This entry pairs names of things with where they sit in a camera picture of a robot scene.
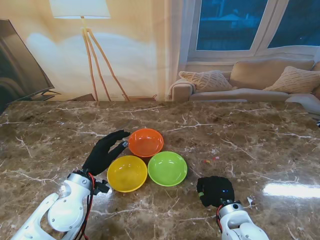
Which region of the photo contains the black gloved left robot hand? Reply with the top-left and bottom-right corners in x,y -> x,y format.
82,129 -> 131,176

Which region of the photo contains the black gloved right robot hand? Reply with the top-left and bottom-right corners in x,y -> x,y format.
196,175 -> 236,208

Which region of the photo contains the yellow plastic bowl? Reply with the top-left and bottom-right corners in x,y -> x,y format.
106,155 -> 148,193

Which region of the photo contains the orange plastic bowl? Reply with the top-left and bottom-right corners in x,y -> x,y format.
127,128 -> 165,158

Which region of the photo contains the green plastic bowl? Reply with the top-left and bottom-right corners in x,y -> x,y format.
147,150 -> 188,187

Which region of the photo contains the beige sofa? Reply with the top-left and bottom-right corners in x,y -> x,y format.
167,58 -> 320,116

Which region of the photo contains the cream knitted pillow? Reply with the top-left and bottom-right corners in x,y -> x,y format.
178,70 -> 233,93
263,65 -> 320,94

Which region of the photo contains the dark flat screen television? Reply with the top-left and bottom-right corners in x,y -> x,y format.
0,19 -> 62,102

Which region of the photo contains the sheer cream curtain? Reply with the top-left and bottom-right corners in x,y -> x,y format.
156,0 -> 204,101

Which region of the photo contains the white framed window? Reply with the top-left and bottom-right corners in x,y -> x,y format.
187,0 -> 320,62

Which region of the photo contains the right arm red black cable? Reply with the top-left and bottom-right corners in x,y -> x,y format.
216,204 -> 225,232

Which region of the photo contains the arm red black cable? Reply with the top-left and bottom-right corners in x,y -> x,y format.
74,172 -> 100,240
216,204 -> 225,232

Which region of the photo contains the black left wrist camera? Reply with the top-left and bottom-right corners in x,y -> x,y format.
94,179 -> 111,195

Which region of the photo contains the left arm red black cable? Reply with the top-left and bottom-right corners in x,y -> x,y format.
74,172 -> 100,240

